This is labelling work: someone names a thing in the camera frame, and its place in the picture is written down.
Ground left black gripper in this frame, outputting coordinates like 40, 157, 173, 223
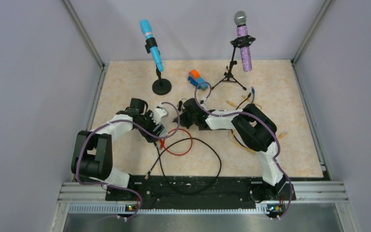
136, 110, 164, 142

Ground long black cable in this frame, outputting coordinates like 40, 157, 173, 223
144, 137, 222, 195

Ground red cable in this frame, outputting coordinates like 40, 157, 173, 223
159, 129, 194, 157

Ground black ethernet cable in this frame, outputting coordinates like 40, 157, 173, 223
235, 93, 253, 111

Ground white small hub box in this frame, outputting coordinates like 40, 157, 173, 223
153, 123, 168, 137

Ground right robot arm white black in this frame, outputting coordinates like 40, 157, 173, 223
173, 98, 294, 201

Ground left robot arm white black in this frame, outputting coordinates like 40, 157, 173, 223
71, 98, 169, 200

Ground colourful toy block truck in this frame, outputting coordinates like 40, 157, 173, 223
187, 70, 209, 90

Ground black tripod mic stand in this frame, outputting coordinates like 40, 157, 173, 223
211, 35, 256, 91

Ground cyan microphone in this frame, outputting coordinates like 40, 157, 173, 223
140, 19, 164, 72

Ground purple glitter microphone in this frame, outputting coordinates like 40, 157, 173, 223
234, 11, 252, 72

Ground small black wall charger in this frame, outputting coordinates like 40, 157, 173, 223
177, 98, 187, 112

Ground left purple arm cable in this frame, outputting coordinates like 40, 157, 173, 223
75, 101, 181, 221

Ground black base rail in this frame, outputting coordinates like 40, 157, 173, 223
105, 175, 296, 210

